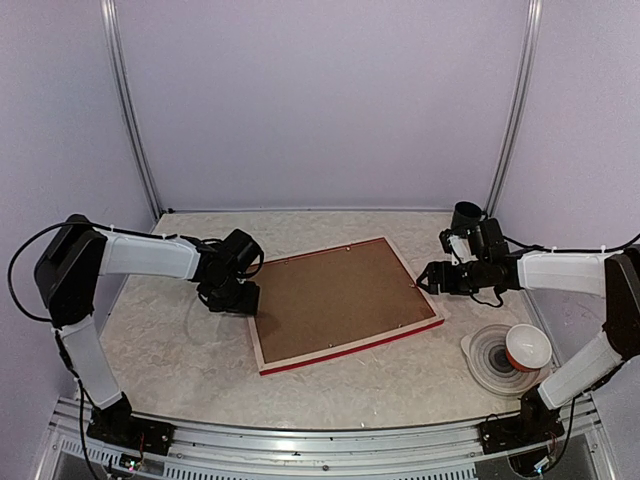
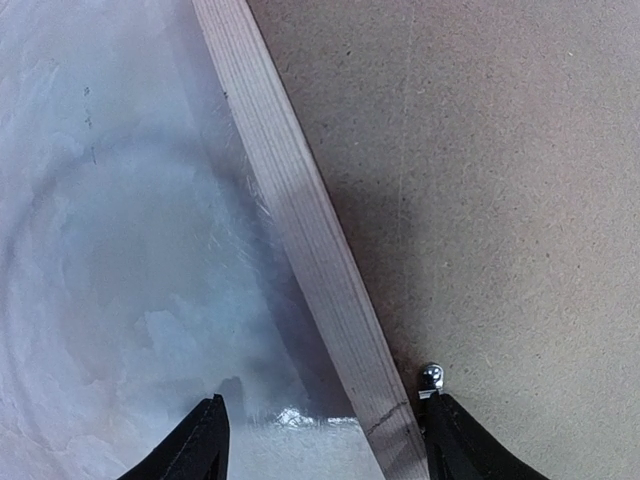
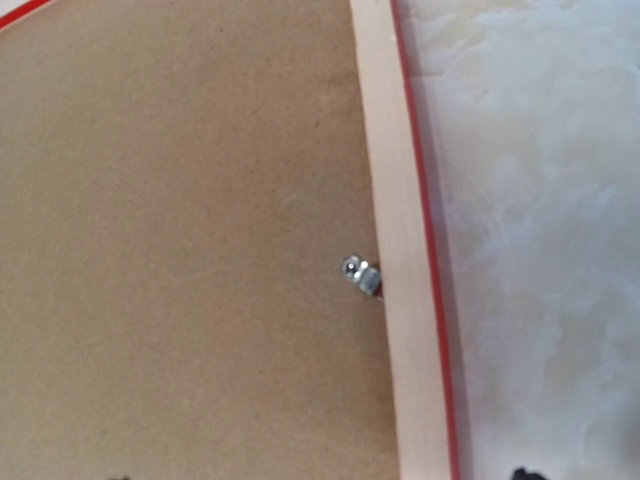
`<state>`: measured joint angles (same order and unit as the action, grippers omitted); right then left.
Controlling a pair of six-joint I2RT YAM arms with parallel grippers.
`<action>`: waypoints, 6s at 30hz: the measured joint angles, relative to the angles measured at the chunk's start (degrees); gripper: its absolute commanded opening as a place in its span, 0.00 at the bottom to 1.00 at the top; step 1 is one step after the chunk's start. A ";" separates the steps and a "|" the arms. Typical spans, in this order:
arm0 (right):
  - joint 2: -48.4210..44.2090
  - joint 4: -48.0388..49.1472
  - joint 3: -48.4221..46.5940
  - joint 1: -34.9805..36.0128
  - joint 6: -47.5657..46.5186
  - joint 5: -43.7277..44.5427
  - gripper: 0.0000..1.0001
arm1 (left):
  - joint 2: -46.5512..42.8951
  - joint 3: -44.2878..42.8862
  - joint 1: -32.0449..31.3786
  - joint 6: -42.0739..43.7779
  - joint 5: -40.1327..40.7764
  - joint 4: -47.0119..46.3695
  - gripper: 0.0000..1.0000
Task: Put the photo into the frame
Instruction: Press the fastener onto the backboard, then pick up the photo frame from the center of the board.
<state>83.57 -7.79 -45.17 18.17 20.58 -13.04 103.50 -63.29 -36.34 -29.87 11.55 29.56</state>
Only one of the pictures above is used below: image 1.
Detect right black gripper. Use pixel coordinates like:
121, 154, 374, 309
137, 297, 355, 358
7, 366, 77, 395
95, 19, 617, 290
417, 257, 490, 295

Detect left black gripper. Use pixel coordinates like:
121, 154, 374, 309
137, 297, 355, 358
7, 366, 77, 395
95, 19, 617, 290
205, 274, 260, 316

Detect brown backing board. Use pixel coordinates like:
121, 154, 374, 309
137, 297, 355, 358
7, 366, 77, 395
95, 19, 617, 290
254, 238, 435, 365

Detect red wooden picture frame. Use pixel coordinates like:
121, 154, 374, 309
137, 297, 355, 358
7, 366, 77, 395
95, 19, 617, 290
247, 234, 450, 377

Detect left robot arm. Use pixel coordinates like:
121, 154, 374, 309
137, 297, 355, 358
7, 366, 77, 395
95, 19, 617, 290
6, 214, 265, 445

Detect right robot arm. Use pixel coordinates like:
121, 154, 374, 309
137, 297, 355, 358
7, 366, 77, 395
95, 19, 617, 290
416, 218, 639, 452

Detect dark green mug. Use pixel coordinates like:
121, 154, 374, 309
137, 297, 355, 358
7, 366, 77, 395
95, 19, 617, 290
450, 201, 486, 234

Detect clear glass plate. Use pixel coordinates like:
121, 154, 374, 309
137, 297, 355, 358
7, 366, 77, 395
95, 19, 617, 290
461, 324, 551, 397

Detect white orange bowl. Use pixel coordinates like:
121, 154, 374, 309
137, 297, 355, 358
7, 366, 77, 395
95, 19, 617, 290
505, 324, 552, 372

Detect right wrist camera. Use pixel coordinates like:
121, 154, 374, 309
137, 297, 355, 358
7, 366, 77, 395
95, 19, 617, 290
439, 229, 476, 266

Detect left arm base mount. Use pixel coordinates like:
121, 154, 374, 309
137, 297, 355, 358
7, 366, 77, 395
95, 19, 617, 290
87, 417, 175, 456

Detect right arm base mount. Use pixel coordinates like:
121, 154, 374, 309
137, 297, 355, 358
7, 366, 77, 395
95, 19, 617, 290
477, 416, 565, 455

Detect front aluminium rail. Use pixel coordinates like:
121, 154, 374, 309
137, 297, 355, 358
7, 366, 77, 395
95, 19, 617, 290
49, 397, 601, 480

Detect right aluminium post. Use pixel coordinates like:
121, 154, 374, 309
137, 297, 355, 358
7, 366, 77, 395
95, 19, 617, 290
485, 0, 543, 216

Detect aluminium post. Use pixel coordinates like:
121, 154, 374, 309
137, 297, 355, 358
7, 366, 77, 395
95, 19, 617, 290
485, 0, 543, 216
100, 0, 164, 220

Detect left aluminium post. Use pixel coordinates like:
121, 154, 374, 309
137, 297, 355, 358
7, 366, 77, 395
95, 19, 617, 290
100, 0, 164, 220

